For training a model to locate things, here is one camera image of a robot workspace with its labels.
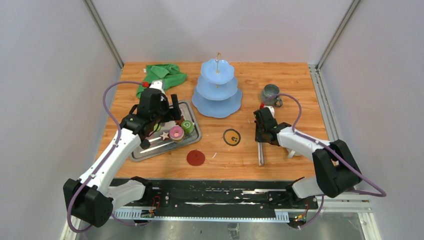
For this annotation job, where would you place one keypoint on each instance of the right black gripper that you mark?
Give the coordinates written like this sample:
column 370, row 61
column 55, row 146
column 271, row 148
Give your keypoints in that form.
column 258, row 138

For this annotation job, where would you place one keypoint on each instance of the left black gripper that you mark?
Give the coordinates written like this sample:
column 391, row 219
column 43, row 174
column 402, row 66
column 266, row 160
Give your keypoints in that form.
column 176, row 110

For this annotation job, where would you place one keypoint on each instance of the steel serving tongs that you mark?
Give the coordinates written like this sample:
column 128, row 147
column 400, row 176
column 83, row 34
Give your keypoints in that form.
column 261, row 159

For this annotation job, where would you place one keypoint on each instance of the pink frosted donut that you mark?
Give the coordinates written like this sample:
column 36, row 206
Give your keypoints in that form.
column 176, row 133

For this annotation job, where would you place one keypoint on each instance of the steel rectangular tray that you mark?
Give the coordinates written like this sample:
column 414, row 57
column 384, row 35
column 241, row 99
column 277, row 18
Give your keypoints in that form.
column 158, row 146

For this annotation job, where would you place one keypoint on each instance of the brown star cookie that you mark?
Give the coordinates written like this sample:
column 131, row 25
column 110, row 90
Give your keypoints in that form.
column 179, row 122

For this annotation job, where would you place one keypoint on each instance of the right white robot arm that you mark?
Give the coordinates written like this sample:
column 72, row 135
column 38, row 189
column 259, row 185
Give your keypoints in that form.
column 335, row 168

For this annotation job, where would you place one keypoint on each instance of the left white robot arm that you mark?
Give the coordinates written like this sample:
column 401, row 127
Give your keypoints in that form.
column 106, row 162

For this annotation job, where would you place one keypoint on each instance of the green swirl roll cake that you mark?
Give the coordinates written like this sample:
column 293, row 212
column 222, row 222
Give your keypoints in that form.
column 188, row 126

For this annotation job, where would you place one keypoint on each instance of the green macaron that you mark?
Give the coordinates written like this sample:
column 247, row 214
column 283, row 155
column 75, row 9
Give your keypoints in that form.
column 157, row 127

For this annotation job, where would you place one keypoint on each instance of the white star cookie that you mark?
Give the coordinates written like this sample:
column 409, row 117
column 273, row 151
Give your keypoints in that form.
column 165, row 135

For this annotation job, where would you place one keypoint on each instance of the grey ceramic mug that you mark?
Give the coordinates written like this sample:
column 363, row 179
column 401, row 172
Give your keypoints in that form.
column 270, row 96

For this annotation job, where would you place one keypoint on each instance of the white ceramic cup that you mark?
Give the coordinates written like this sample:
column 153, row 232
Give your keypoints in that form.
column 292, row 153

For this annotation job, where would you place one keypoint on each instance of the yellow black round coaster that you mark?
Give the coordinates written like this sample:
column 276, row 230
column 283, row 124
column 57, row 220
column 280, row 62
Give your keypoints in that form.
column 231, row 137

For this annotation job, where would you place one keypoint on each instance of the green cloth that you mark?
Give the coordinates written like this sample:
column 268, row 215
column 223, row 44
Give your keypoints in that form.
column 169, row 73

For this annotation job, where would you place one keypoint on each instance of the blue three-tier cake stand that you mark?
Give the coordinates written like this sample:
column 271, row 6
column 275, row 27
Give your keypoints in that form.
column 217, row 94

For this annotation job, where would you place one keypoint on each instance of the red round coaster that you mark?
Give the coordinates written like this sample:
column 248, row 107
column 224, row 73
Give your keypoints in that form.
column 195, row 158

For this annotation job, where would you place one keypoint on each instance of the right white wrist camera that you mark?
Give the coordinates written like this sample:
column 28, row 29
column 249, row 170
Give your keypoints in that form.
column 271, row 110

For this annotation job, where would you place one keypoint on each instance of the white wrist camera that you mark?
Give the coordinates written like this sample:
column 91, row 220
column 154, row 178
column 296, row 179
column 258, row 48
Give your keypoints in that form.
column 157, row 84
column 271, row 110

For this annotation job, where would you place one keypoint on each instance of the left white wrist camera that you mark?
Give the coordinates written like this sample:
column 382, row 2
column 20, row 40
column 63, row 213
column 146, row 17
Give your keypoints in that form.
column 157, row 84

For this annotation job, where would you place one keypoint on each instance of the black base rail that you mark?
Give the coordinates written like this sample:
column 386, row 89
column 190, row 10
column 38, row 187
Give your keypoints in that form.
column 143, row 200

